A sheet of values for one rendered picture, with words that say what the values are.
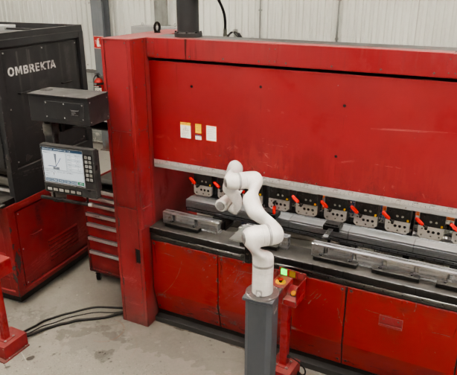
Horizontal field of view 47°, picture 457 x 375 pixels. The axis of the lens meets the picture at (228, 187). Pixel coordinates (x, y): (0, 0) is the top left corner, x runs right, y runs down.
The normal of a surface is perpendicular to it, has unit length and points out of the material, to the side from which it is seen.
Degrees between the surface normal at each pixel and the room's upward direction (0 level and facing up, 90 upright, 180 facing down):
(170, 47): 90
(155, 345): 0
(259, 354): 90
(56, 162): 90
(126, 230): 90
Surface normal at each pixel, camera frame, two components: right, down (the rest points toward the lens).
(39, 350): 0.00, -0.93
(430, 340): -0.44, 0.33
